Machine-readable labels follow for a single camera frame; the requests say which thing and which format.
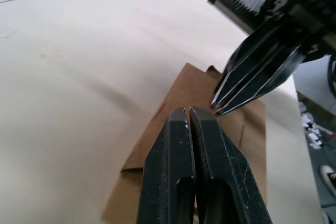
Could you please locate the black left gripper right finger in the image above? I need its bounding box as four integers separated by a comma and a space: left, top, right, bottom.
188, 106, 274, 224

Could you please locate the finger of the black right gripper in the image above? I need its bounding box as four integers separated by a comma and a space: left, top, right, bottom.
214, 44, 307, 117
211, 24, 299, 109

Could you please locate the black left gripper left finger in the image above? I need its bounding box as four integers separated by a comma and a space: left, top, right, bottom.
135, 108, 197, 224

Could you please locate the small brown cardboard box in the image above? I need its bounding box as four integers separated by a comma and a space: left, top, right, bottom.
101, 62, 269, 224

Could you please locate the black wheel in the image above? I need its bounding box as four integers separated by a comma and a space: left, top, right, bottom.
327, 55, 336, 94

